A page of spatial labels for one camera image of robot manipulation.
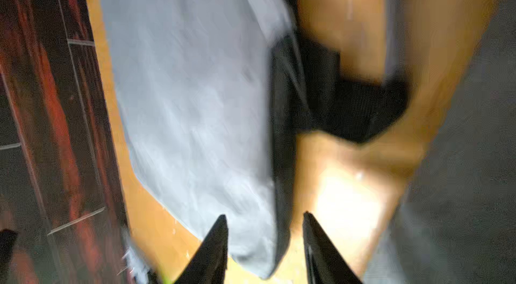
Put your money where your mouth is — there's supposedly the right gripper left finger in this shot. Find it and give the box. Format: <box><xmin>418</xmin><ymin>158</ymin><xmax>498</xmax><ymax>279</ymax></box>
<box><xmin>175</xmin><ymin>214</ymin><xmax>228</xmax><ymax>284</ymax></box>

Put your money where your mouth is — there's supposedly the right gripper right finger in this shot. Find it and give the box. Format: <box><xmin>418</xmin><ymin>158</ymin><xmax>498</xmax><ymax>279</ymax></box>
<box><xmin>302</xmin><ymin>212</ymin><xmax>362</xmax><ymax>284</ymax></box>

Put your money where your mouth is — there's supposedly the grey laptop bag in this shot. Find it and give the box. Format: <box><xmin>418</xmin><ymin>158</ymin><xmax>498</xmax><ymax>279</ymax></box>
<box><xmin>363</xmin><ymin>0</ymin><xmax>515</xmax><ymax>283</ymax></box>
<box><xmin>92</xmin><ymin>0</ymin><xmax>410</xmax><ymax>281</ymax></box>

